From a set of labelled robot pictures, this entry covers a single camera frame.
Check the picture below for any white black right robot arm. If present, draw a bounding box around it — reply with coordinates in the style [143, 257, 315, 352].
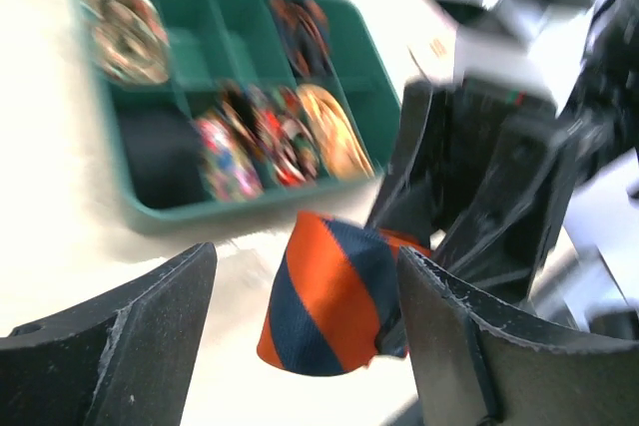
[367, 0, 638, 340]

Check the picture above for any rolled red ringed tie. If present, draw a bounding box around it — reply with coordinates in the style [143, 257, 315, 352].
[267, 86, 320, 187]

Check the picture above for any rolled black orange tie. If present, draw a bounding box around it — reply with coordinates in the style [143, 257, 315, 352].
[269, 0, 333, 79]

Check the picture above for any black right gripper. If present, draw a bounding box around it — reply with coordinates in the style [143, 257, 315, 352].
[366, 77, 614, 291]

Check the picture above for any green compartment organizer box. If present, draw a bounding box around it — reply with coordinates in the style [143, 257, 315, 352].
[75, 0, 399, 233]

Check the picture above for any rolled brown paisley tie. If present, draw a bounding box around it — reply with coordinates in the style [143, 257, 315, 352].
[81, 0, 170, 86]

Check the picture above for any orange navy striped tie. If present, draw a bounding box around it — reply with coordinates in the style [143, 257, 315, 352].
[257, 212, 429, 376]

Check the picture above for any rolled dark multicolour tie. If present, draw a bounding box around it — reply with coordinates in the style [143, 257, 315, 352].
[220, 81, 283, 163]

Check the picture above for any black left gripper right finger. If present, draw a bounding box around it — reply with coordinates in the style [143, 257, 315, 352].
[397, 248, 638, 426]

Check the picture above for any rolled colourful squares tie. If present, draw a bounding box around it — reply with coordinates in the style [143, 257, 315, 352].
[196, 112, 264, 202]

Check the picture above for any rolled gold tie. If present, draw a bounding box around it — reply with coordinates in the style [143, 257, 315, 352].
[296, 84, 373, 179]

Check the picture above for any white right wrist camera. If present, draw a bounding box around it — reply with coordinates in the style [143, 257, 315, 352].
[406, 0, 596, 110]

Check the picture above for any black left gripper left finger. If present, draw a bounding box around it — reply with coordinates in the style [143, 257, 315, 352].
[1, 242, 217, 426]

